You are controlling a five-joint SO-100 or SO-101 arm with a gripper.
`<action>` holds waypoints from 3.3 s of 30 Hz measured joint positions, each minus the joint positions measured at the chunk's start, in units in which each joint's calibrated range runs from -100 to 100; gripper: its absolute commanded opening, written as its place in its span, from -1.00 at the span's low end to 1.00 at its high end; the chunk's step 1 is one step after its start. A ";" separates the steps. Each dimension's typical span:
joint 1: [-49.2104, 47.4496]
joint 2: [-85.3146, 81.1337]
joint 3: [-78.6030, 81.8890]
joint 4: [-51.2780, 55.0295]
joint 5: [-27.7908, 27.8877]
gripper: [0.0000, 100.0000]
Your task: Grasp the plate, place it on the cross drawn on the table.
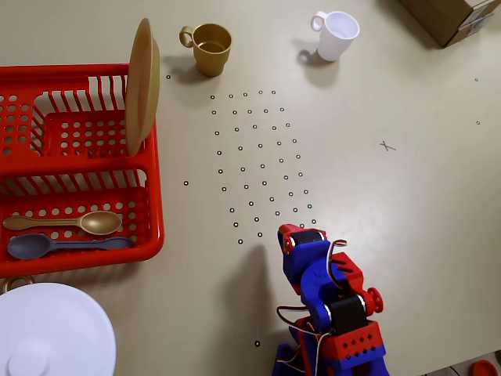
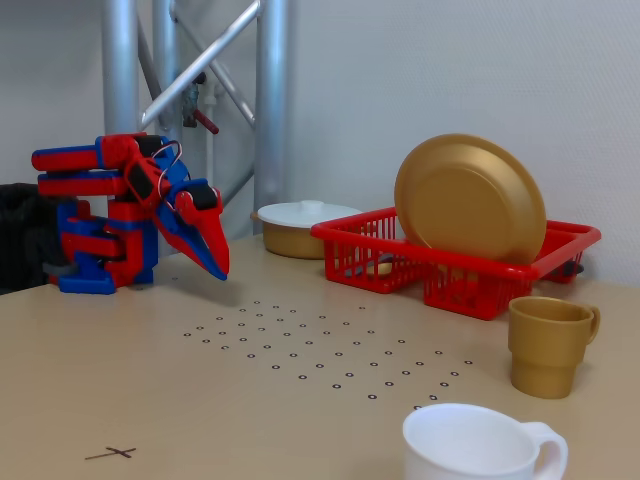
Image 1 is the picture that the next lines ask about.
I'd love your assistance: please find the black red arm servo cable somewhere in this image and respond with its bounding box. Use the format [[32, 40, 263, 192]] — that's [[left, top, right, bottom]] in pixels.
[[275, 304, 338, 376]]

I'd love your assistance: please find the white red gripper servo cable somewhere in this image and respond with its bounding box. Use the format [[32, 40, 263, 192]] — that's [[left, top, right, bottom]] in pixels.
[[326, 238, 350, 293]]

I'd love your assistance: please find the orange round lid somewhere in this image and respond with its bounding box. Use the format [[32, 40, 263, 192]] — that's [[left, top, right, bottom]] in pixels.
[[468, 359, 500, 376]]

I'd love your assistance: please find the grey plastic spoon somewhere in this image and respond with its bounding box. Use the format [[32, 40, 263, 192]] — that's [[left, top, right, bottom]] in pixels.
[[6, 233, 135, 261]]

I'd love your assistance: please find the gold plastic cup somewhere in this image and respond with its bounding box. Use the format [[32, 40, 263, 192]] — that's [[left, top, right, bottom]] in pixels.
[[178, 23, 233, 78]]

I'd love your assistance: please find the blue gripper, black servo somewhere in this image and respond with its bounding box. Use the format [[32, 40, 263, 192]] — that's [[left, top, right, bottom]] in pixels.
[[276, 222, 346, 334]]

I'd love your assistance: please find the gold plastic spoon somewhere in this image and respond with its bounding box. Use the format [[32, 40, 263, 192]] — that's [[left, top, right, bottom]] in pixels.
[[2, 210, 124, 237]]

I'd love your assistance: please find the white plastic plate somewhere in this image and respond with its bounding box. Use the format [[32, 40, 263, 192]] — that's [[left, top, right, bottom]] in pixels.
[[0, 282, 117, 376]]

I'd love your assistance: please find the white plastic cup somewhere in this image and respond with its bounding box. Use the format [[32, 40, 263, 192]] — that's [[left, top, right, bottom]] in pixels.
[[310, 10, 361, 63]]

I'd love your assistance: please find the gold plastic plate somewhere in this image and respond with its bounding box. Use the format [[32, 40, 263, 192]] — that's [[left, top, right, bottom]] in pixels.
[[124, 17, 162, 157]]

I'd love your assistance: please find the brown cardboard box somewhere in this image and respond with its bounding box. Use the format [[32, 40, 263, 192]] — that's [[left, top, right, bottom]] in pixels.
[[396, 0, 501, 49]]

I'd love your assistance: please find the red plastic dish rack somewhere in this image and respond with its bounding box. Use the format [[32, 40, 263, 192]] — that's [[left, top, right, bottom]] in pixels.
[[0, 63, 166, 277]]

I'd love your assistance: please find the gold plastic pot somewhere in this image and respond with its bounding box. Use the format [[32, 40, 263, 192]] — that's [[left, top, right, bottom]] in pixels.
[[1, 274, 37, 294]]

